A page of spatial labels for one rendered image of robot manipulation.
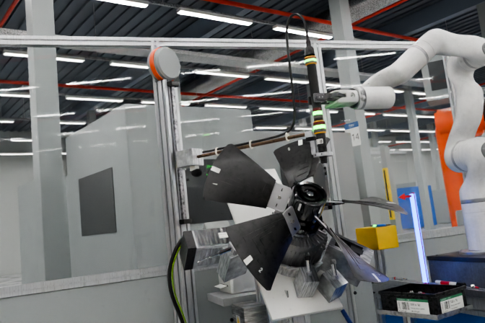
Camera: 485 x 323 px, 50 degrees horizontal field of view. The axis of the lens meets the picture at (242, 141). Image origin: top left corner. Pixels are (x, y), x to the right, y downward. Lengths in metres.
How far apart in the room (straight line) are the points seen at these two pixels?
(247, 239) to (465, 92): 1.06
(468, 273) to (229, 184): 0.89
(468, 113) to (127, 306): 1.58
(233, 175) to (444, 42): 0.97
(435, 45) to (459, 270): 0.84
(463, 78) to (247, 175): 0.96
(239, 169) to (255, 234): 0.30
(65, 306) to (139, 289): 0.30
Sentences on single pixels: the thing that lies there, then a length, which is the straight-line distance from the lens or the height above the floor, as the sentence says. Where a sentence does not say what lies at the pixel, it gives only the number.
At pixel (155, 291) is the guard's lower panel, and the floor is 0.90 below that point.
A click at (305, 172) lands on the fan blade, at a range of 1.92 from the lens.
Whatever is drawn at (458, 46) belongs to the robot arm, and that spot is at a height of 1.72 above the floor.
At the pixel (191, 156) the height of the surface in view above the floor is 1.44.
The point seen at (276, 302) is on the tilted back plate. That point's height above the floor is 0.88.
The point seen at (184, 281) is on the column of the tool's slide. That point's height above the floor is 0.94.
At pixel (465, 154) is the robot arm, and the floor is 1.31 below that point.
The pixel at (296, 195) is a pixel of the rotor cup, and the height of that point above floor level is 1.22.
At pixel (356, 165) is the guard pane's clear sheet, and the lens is 2.78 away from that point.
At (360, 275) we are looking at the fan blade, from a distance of 1.62.
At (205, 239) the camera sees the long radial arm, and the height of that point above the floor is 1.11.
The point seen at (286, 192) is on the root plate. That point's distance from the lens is 1.82.
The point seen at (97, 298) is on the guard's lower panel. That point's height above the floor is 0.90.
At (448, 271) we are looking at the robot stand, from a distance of 2.13.
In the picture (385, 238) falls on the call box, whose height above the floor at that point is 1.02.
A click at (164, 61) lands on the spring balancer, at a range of 2.35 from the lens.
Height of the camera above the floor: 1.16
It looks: 9 degrees up
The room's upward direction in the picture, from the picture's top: 6 degrees counter-clockwise
